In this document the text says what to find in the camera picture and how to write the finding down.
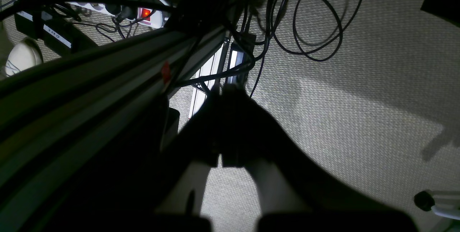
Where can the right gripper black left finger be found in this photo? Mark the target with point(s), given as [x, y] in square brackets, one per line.
[184, 166]

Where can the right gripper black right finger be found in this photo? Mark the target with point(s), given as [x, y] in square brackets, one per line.
[290, 184]

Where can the white power strip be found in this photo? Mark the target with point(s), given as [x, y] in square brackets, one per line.
[145, 16]

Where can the black power adapter brick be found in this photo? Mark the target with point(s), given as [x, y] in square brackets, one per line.
[60, 36]

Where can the white rounded object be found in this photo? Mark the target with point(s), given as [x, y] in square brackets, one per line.
[24, 55]

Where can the aluminium table frame rail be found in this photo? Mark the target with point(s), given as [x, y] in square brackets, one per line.
[81, 136]

